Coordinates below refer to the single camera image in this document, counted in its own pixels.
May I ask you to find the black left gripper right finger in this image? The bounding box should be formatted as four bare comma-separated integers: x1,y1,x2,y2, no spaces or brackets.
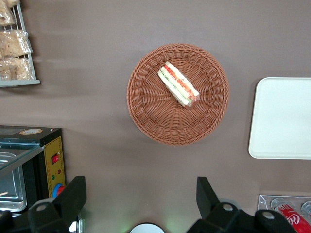
187,176,243,233

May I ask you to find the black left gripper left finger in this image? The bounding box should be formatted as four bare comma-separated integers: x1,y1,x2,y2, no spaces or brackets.
28,176,87,233

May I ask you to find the triangle sandwich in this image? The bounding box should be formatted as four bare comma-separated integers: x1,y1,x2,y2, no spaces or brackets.
157,61,200,109

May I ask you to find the cream plastic tray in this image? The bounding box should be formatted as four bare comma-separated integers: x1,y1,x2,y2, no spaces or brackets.
248,77,311,160

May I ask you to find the brown round wicker basket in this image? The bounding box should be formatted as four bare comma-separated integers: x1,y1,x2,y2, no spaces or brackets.
126,43,230,146

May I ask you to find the clear acrylic bottle rack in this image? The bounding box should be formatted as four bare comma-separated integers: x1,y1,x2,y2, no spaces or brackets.
257,194,311,233

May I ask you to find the steel warmer pan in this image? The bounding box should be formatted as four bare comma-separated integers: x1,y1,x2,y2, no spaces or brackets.
0,151,28,212

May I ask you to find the black food warmer yellow panel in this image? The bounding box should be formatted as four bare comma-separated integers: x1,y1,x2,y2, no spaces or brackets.
0,125,67,219

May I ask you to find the bagged bread in clear wrap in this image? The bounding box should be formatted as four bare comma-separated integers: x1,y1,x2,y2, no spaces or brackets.
0,57,35,81
0,0,20,26
0,29,34,59

